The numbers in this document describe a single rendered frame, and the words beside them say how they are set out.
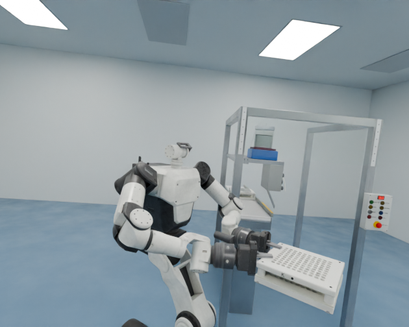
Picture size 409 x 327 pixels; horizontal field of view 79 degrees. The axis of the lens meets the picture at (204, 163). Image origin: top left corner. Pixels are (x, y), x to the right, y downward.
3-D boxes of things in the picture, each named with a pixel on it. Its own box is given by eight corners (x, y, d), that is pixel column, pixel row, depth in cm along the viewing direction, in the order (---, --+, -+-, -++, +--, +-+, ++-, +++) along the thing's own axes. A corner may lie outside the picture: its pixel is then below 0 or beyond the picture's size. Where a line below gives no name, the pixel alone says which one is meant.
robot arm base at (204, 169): (188, 194, 141) (176, 179, 142) (201, 185, 150) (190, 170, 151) (202, 183, 131) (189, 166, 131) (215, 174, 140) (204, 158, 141)
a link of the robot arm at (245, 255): (254, 237, 94) (223, 234, 94) (258, 246, 84) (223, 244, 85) (252, 268, 95) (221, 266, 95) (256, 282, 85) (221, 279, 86)
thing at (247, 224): (270, 230, 194) (272, 217, 194) (234, 227, 194) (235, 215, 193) (243, 194, 324) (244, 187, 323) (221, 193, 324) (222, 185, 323)
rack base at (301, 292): (254, 281, 85) (254, 274, 85) (277, 257, 105) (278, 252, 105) (332, 314, 71) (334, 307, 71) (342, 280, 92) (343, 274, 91)
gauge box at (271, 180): (280, 191, 188) (284, 165, 186) (267, 190, 188) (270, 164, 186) (272, 186, 210) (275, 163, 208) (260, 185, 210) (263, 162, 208)
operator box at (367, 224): (387, 231, 178) (393, 196, 176) (364, 229, 178) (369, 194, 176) (381, 228, 184) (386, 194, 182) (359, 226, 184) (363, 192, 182)
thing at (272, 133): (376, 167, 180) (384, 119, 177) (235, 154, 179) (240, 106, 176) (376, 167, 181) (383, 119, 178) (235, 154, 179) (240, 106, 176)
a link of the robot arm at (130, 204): (117, 217, 74) (129, 175, 93) (102, 244, 80) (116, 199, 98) (152, 229, 78) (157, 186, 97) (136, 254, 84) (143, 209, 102)
